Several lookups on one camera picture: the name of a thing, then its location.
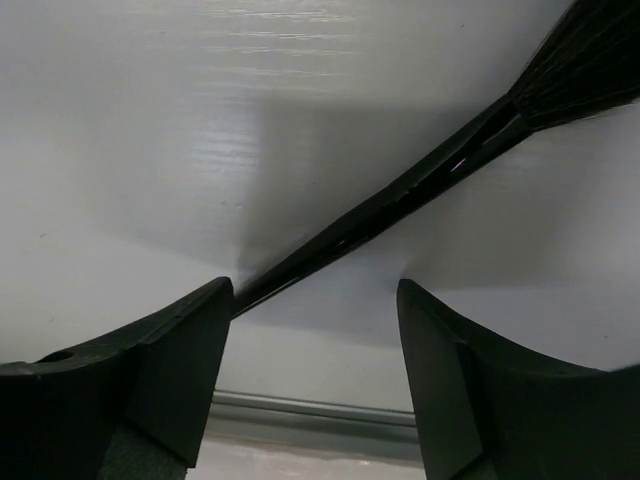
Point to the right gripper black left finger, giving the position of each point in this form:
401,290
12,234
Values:
129,404

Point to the aluminium rail front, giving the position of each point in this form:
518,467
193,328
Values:
319,427

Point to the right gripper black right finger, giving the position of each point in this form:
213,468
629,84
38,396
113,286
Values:
487,407

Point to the black slim makeup brush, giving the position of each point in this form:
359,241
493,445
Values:
587,65

